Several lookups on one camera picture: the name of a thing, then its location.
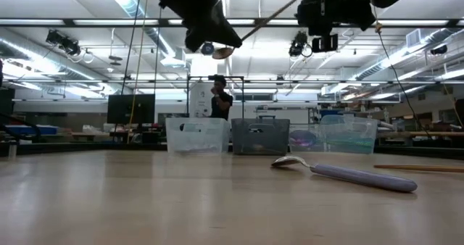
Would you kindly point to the person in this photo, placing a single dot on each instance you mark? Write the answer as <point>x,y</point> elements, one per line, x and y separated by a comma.
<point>221,107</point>

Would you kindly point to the wooden chopstick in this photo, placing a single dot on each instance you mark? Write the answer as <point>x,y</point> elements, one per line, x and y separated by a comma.
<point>417,168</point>

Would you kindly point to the clear plastic bin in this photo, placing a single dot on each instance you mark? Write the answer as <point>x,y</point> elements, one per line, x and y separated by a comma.
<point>203,140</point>
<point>348,129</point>

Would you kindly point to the blue storage box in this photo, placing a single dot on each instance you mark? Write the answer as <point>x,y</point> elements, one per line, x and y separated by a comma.
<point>331,112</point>

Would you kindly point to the black overhead camera cluster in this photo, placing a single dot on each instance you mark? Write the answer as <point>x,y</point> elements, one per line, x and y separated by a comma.
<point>63,42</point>

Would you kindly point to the wooden workbench top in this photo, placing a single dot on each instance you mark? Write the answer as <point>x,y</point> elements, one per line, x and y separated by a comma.
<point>435,133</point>

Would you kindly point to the black overhead light beam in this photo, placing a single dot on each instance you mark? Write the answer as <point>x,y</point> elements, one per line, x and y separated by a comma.
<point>69,22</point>

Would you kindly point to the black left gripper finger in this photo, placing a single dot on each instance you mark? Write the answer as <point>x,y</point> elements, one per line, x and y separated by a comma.
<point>197,36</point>
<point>224,33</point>

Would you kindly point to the black monitor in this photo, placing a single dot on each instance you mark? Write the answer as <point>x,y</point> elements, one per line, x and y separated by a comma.
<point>119,109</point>

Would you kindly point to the round black overhead camera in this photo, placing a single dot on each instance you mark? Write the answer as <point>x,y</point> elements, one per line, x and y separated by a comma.
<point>207,49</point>

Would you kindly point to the grey translucent plastic bin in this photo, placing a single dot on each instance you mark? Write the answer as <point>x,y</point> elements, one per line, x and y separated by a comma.
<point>268,136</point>

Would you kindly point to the blue storage bins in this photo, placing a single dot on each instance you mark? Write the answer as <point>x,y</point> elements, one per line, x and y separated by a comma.
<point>43,129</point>

